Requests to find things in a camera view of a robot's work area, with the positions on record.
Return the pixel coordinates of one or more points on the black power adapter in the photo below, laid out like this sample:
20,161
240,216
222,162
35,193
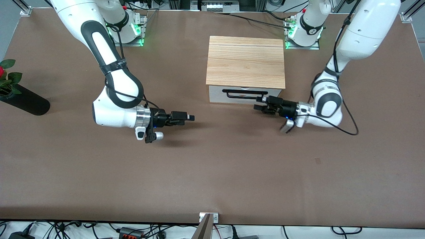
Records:
20,236

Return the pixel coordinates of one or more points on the black orange connector block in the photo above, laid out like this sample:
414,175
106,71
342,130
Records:
131,233

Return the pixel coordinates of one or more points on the grey camera pole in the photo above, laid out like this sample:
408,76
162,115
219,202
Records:
204,230

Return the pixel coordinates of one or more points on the small metal bracket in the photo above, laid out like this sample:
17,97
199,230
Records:
215,217

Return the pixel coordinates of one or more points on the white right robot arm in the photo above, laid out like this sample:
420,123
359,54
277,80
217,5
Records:
99,43

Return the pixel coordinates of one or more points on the black vase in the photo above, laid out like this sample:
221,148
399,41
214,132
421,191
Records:
30,103

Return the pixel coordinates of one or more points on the artificial red rose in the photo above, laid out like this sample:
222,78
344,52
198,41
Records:
6,78

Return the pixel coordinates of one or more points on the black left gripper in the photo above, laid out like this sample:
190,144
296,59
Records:
287,108

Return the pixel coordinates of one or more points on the light wooden drawer cabinet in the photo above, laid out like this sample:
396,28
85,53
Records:
245,63

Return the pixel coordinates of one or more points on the white power strip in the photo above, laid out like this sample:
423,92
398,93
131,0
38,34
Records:
215,6

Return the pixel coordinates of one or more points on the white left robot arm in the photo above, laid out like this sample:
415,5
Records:
365,30

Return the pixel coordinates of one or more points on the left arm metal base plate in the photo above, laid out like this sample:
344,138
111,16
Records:
314,47

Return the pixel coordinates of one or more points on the black plug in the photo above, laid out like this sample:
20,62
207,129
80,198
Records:
234,232

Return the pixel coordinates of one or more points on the aluminium corner bracket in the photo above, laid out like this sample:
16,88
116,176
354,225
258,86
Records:
406,17
26,11

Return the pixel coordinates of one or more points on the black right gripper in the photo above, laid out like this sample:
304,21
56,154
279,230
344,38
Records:
161,118

